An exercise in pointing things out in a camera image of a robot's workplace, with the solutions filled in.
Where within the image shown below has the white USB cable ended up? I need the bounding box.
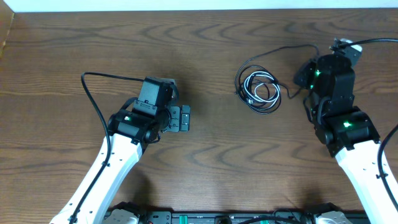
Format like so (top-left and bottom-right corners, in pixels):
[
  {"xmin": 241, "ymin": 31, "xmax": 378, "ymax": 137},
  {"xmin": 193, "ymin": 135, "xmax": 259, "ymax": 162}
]
[{"xmin": 243, "ymin": 71, "xmax": 282, "ymax": 110}]

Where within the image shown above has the black USB cable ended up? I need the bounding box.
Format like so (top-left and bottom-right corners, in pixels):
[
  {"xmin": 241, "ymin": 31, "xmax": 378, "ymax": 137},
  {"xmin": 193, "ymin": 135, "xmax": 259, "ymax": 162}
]
[{"xmin": 234, "ymin": 44, "xmax": 320, "ymax": 115}]

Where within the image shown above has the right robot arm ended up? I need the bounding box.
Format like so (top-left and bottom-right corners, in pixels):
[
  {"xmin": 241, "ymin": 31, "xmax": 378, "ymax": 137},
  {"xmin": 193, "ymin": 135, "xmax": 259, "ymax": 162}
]
[{"xmin": 295, "ymin": 54, "xmax": 397, "ymax": 223}]

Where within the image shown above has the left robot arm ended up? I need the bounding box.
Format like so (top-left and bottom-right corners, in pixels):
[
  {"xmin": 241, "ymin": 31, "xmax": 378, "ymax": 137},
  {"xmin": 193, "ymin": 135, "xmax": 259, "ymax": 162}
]
[{"xmin": 51, "ymin": 77, "xmax": 190, "ymax": 223}]

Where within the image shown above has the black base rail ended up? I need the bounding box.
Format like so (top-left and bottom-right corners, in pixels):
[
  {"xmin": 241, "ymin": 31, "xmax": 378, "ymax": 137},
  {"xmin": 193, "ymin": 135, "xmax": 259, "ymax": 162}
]
[{"xmin": 102, "ymin": 202, "xmax": 371, "ymax": 224}]

